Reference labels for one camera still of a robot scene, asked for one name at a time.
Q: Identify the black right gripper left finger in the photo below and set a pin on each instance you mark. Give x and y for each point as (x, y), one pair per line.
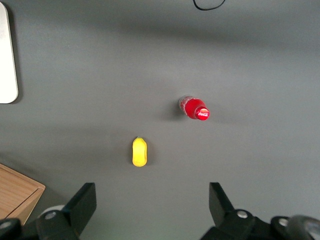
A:
(80, 207)

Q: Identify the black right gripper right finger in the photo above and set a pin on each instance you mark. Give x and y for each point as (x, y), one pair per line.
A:
(221, 210)

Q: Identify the pale pink plastic tray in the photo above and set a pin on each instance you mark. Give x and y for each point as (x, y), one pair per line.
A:
(6, 62)

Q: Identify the oak wooden drawer cabinet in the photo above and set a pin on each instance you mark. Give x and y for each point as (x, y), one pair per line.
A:
(15, 192)

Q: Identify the yellow lemon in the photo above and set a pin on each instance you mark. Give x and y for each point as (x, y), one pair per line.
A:
(140, 152)

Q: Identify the red cola bottle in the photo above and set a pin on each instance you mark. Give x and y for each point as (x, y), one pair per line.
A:
(193, 107)

